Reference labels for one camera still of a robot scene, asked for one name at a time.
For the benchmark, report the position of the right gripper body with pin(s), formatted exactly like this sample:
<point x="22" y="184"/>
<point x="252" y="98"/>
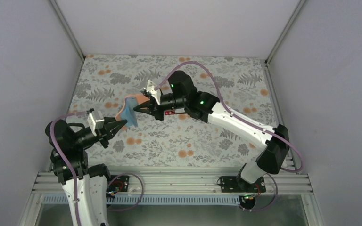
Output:
<point x="160" y="114"/>

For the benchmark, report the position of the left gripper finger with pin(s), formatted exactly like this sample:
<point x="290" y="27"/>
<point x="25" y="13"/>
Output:
<point x="113" y="127"/>
<point x="111" y="120"/>

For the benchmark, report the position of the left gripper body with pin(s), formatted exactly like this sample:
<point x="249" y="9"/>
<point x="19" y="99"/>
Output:
<point x="100" y="133"/>

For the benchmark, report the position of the red credit card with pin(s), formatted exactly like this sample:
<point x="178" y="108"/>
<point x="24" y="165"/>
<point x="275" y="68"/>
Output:
<point x="171" y="112"/>

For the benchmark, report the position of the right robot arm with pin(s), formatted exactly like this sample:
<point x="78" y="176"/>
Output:
<point x="203" y="106"/>

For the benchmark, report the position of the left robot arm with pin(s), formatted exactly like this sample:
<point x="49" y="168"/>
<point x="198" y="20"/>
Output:
<point x="85" y="186"/>

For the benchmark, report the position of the floral table mat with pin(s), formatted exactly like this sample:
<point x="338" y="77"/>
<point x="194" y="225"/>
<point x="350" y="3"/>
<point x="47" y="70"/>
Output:
<point x="178" y="140"/>

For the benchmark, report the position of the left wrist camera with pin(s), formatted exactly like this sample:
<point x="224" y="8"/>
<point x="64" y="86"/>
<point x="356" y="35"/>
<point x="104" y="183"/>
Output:
<point x="95" y="121"/>

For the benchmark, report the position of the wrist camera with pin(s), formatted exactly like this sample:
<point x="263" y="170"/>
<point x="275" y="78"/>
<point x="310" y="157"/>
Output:
<point x="95" y="121"/>
<point x="150" y="91"/>

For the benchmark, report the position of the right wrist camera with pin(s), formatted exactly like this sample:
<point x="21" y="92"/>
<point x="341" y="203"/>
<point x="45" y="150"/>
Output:
<point x="150" y="91"/>

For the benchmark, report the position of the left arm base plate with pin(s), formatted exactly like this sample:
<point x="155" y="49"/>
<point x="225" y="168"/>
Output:
<point x="118" y="185"/>

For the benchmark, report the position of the aluminium rail frame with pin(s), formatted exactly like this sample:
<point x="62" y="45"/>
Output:
<point x="203" y="180"/>

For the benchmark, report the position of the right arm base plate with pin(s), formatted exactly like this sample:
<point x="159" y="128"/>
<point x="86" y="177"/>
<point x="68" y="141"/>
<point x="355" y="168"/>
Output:
<point x="230" y="184"/>

